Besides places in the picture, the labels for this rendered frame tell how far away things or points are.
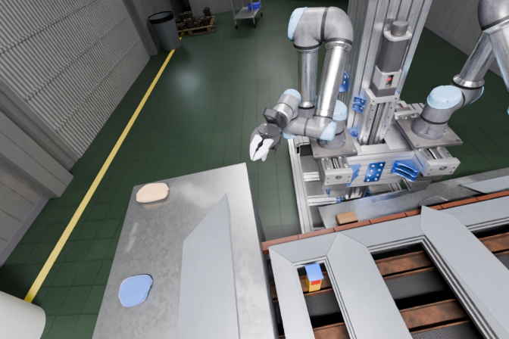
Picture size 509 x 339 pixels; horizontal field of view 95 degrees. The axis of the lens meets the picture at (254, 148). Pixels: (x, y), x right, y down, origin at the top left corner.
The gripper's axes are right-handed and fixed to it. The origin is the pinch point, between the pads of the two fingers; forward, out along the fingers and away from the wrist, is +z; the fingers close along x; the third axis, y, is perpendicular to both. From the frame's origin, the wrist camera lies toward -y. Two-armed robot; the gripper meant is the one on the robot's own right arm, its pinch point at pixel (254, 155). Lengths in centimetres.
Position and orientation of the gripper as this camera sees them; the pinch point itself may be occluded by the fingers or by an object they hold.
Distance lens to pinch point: 69.8
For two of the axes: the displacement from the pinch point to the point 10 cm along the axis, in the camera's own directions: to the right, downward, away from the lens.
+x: -9.0, -3.1, 3.0
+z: -4.3, 6.9, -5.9
